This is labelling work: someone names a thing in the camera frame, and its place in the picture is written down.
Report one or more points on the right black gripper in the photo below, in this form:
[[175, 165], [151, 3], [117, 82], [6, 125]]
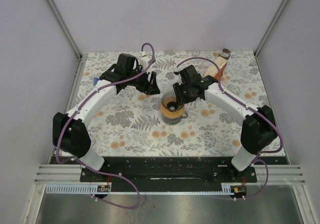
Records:
[[180, 98]]

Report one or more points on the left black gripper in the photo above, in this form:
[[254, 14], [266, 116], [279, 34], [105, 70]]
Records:
[[151, 85]]

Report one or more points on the clear ribbed glass dripper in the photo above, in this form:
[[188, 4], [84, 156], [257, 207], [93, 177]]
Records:
[[169, 107]]

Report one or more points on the glass coffee server carafe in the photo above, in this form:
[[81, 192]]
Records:
[[172, 121]]

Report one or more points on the paper coffee filter pack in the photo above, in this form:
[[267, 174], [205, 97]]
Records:
[[212, 69]]

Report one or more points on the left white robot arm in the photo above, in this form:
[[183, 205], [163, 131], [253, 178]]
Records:
[[70, 130]]

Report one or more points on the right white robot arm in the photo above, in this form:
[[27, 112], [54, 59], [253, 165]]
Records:
[[258, 128]]

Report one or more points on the floral patterned table mat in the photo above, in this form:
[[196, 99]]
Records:
[[130, 123]]

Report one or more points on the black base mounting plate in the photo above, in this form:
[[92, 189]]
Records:
[[178, 174]]

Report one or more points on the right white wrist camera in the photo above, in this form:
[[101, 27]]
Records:
[[177, 73]]

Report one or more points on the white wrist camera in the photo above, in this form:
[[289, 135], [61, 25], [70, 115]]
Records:
[[144, 59], [177, 73]]

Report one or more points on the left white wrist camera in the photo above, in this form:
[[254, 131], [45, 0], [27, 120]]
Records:
[[144, 59]]

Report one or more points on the white slotted cable duct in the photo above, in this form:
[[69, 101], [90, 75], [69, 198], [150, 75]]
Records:
[[97, 189]]

